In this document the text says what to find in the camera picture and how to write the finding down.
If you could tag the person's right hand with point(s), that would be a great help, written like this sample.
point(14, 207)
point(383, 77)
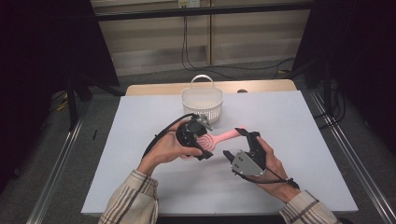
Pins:
point(275, 171)

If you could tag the black curtain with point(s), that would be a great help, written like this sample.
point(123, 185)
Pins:
point(367, 46)
point(37, 62)

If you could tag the black horizontal bar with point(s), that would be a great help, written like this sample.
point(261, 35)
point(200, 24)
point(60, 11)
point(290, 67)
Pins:
point(202, 11)

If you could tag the white plastic basket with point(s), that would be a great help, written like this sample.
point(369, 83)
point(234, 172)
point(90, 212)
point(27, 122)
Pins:
point(202, 102)

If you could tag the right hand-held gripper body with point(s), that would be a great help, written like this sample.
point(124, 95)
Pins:
point(249, 163)

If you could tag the dark round table grommet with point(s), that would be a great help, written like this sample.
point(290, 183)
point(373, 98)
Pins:
point(242, 91)

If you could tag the small black floor object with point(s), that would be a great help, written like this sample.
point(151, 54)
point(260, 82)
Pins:
point(94, 134)

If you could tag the black metal stand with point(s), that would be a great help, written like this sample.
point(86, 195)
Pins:
point(72, 109)

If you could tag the wooden table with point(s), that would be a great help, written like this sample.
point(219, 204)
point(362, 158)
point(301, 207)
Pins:
point(264, 85)

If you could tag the pink hairbrush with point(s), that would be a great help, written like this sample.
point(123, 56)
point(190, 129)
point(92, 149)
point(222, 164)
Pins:
point(227, 135)

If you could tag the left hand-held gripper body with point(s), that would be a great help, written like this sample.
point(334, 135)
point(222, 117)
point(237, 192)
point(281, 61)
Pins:
point(190, 133)

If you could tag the metal floor rail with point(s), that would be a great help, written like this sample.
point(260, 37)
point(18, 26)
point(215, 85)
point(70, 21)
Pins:
point(341, 139)
point(55, 177)

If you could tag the person's left hand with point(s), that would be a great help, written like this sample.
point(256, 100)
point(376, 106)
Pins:
point(165, 147)

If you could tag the white table board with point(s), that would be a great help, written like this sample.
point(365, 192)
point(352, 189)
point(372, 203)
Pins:
point(218, 193)

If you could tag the white wall socket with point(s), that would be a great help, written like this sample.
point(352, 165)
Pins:
point(189, 3)

